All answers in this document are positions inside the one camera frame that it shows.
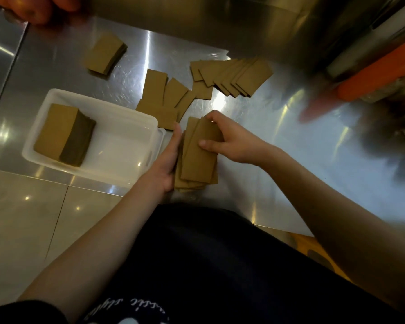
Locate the person's left forearm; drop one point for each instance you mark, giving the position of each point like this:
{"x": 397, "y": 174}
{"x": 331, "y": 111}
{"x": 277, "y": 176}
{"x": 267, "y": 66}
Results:
{"x": 94, "y": 249}

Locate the person's right forearm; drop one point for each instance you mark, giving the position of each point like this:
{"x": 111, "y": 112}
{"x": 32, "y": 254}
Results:
{"x": 341, "y": 215}

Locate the white tube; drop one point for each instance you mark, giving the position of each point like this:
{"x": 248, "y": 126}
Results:
{"x": 381, "y": 30}

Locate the yellow stool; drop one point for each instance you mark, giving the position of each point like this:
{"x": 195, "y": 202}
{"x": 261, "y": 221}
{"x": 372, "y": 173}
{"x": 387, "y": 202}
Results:
{"x": 310, "y": 246}

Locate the small cardboard stack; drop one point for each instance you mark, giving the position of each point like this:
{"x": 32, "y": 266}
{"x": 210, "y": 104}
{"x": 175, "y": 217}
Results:
{"x": 103, "y": 52}

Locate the gathered bundle brown paper pieces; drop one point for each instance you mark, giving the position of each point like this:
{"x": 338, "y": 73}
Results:
{"x": 199, "y": 165}

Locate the person's left hand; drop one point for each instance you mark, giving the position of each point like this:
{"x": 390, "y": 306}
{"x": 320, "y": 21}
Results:
{"x": 163, "y": 172}

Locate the orange box at right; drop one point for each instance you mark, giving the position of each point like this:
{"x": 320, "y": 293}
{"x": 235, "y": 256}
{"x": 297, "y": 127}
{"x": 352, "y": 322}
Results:
{"x": 378, "y": 72}

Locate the person's right hand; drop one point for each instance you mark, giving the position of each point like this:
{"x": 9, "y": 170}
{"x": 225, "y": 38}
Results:
{"x": 243, "y": 145}

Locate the white plastic tray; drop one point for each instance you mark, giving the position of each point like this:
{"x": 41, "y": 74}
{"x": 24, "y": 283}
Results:
{"x": 121, "y": 155}

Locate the fanned row brown paper pieces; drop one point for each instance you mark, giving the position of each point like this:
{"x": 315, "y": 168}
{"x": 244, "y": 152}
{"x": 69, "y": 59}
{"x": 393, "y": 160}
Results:
{"x": 236, "y": 75}

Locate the black printed shirt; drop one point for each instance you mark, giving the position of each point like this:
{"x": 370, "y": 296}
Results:
{"x": 206, "y": 266}

